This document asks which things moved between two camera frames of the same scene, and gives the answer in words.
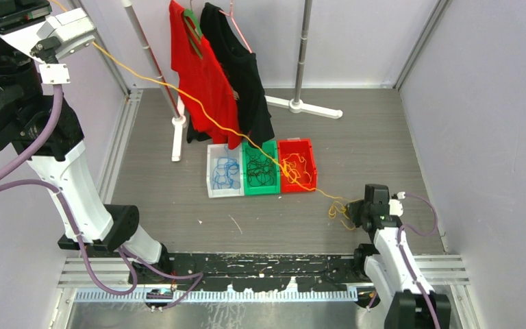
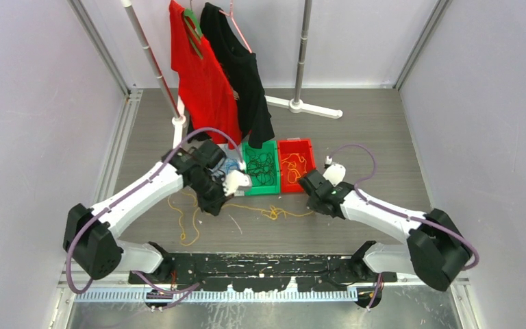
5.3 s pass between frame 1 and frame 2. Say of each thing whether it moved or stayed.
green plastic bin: stayed
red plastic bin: stayed
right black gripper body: moved
